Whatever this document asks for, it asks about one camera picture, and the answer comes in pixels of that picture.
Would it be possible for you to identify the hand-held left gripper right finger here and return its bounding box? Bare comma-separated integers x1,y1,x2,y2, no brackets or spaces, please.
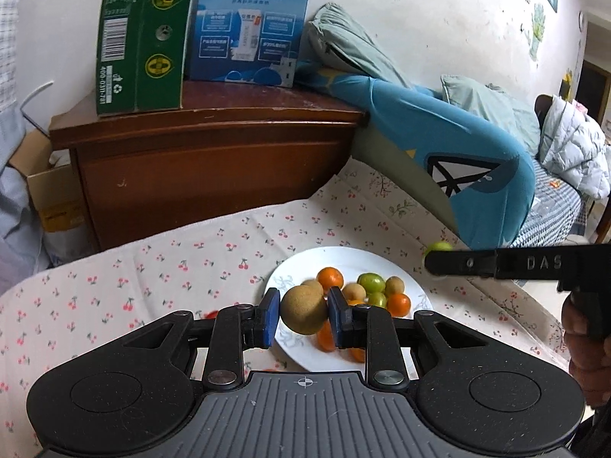
327,286,484,389

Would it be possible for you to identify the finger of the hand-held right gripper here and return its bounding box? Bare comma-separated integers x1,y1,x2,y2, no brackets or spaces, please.
424,248,498,278

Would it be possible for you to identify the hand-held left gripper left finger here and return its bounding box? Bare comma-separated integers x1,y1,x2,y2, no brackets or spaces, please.
121,288,282,391

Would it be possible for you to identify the white plate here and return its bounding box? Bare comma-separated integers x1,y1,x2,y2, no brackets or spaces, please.
264,247,434,373

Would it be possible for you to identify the person's right forearm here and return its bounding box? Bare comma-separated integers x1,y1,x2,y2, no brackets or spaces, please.
570,401,611,458

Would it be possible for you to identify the person's right hand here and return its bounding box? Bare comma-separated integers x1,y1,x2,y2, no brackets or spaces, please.
562,293,611,409

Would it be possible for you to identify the dark checked bedsheet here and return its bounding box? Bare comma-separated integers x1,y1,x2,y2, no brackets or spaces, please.
513,157,588,249

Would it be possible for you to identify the floral branch print cloth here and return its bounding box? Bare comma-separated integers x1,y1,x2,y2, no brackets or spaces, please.
308,156,574,363

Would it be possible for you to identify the cherry print tablecloth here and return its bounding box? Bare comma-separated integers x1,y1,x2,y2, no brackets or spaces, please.
0,186,571,413

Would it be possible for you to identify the white down jacket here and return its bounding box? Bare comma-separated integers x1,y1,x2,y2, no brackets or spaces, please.
537,95,607,201

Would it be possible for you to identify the blue pillow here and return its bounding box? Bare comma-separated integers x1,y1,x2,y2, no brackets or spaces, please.
298,57,538,249

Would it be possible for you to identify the green pillow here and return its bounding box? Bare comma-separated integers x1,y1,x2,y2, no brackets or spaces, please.
439,74,542,156
305,2,416,89

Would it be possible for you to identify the brown wooden cabinet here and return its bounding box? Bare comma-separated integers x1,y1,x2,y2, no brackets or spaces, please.
49,79,367,251

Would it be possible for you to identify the open cardboard box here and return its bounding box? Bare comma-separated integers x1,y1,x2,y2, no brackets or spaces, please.
10,129,94,234

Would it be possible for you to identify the blue-grey hanging cloth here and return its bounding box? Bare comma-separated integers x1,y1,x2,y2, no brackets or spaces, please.
0,105,53,273

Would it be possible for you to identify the blue carton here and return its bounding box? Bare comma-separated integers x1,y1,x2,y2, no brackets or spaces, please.
184,0,313,88

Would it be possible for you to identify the green and white carton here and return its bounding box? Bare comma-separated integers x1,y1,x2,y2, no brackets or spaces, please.
95,0,199,116

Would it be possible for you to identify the white hanger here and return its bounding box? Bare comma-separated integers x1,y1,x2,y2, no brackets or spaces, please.
18,80,54,131

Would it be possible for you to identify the checked cloth cover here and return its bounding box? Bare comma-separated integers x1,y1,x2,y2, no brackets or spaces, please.
0,0,24,120

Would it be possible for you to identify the plant wall sticker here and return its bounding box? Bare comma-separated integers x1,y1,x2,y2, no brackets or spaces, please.
529,2,547,60

